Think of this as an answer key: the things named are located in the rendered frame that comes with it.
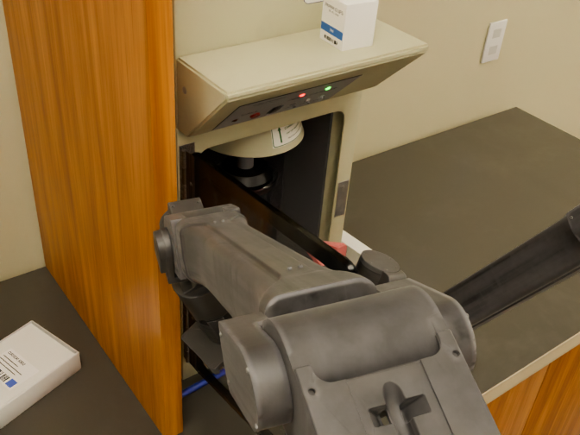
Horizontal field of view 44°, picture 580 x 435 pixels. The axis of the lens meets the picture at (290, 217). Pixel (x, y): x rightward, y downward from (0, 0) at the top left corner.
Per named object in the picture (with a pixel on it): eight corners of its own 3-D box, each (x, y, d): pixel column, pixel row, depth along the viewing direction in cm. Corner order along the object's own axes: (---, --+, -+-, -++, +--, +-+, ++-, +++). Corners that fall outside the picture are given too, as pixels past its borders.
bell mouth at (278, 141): (170, 118, 114) (169, 86, 111) (262, 95, 123) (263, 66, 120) (230, 169, 103) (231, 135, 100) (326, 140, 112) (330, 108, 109)
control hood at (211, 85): (175, 130, 92) (173, 56, 86) (365, 80, 108) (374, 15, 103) (223, 172, 84) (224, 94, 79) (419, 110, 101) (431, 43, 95)
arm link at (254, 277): (266, 465, 31) (482, 402, 34) (246, 341, 30) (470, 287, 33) (151, 271, 72) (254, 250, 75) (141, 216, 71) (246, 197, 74)
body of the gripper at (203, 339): (185, 343, 84) (160, 312, 78) (249, 285, 86) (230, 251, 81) (217, 378, 80) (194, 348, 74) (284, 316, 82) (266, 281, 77)
